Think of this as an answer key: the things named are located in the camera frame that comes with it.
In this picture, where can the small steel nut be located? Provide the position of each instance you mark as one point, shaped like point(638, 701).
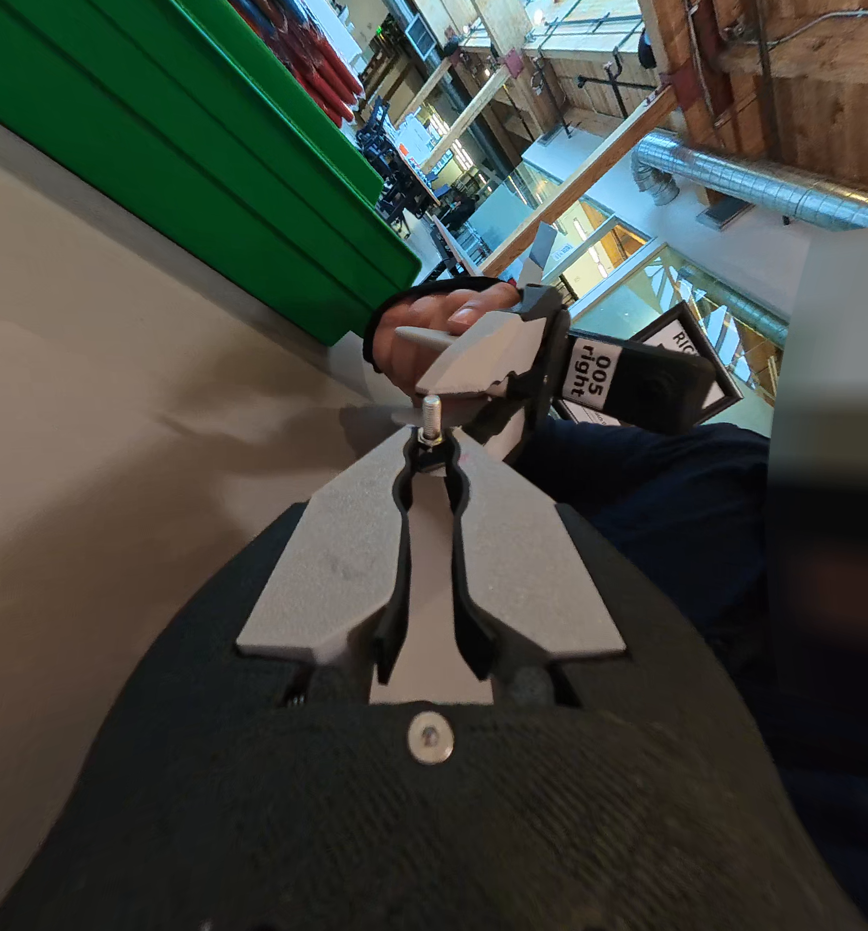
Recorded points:
point(429, 437)

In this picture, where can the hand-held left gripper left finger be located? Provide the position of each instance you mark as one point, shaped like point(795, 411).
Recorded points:
point(317, 560)

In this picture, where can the silver ventilation duct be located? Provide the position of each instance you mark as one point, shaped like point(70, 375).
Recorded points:
point(739, 302)
point(768, 185)

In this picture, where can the person's right hand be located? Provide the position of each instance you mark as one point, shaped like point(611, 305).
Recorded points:
point(419, 320)

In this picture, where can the green plastic bin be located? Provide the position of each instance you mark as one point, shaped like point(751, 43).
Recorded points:
point(187, 145)

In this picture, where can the red padded rolls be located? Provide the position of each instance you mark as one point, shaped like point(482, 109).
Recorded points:
point(317, 51)

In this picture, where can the short silver bolt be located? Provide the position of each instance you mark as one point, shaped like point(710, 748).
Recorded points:
point(431, 411)

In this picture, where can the person's right forearm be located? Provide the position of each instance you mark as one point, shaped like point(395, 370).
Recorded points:
point(659, 494)

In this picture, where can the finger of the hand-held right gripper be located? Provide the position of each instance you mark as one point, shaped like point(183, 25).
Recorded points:
point(492, 356)
point(512, 438)

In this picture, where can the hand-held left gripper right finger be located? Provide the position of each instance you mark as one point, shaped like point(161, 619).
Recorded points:
point(536, 574)

